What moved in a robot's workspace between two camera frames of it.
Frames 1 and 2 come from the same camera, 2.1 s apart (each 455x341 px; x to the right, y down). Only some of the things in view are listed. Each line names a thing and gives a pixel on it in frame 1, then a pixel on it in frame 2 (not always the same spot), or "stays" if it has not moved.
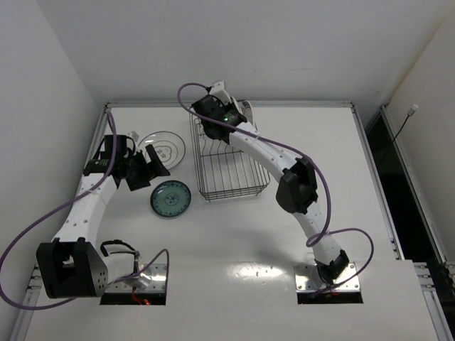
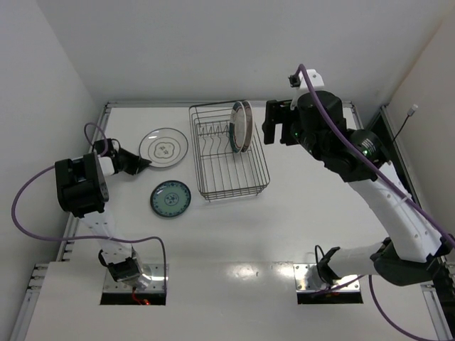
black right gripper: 216,131 → 276,118
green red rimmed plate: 247,111 stays
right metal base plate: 308,278 stays
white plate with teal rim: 169,146 stays
